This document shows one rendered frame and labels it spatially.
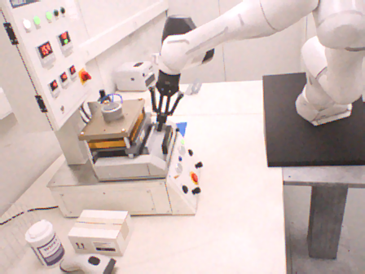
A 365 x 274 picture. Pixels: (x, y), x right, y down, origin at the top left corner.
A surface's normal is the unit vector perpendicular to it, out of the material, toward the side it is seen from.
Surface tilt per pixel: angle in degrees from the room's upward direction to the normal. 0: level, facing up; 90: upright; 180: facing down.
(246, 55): 90
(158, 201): 90
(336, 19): 57
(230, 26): 74
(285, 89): 43
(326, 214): 90
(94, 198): 90
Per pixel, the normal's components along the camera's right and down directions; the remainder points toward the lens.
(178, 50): -0.37, 0.25
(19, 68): -0.11, 0.53
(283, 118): -0.22, -0.25
